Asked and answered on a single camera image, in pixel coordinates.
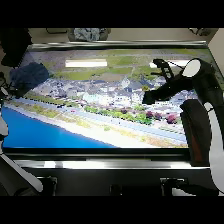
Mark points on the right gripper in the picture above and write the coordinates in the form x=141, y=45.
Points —
x=154, y=96

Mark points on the blue shirt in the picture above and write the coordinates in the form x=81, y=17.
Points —
x=30, y=77

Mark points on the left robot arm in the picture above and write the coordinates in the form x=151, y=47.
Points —
x=20, y=177

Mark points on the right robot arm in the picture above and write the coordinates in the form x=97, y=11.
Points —
x=201, y=81

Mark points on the dark grey garment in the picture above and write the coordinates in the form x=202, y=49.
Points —
x=190, y=126

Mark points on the heap of clothes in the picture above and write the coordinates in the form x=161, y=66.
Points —
x=87, y=34

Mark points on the silver frame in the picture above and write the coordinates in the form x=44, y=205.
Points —
x=116, y=164

